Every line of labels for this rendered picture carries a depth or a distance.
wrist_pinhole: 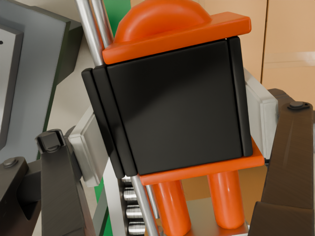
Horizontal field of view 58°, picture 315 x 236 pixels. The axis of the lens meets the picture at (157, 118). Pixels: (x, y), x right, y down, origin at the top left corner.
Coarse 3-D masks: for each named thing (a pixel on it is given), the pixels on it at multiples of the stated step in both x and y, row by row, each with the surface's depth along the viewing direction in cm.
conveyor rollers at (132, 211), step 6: (126, 180) 108; (126, 192) 111; (132, 192) 111; (126, 198) 111; (132, 198) 111; (126, 210) 117; (132, 210) 115; (138, 210) 115; (132, 216) 115; (138, 216) 115; (132, 222) 120; (138, 222) 120; (132, 228) 118; (138, 228) 118; (144, 228) 118; (132, 234) 119; (138, 234) 119
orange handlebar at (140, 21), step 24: (144, 0) 15; (168, 0) 15; (192, 0) 15; (120, 24) 15; (144, 24) 15; (168, 24) 15; (192, 24) 15; (168, 192) 19; (216, 192) 19; (240, 192) 20; (168, 216) 20; (216, 216) 20; (240, 216) 20
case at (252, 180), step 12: (252, 168) 97; (264, 168) 97; (192, 180) 91; (204, 180) 91; (240, 180) 91; (252, 180) 91; (264, 180) 90; (192, 192) 86; (204, 192) 85; (252, 192) 85; (252, 204) 80
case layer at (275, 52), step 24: (216, 0) 82; (240, 0) 82; (264, 0) 82; (288, 0) 82; (312, 0) 81; (264, 24) 84; (288, 24) 84; (312, 24) 84; (264, 48) 88; (288, 48) 87; (312, 48) 87; (264, 72) 90; (288, 72) 90; (312, 72) 90; (312, 96) 93
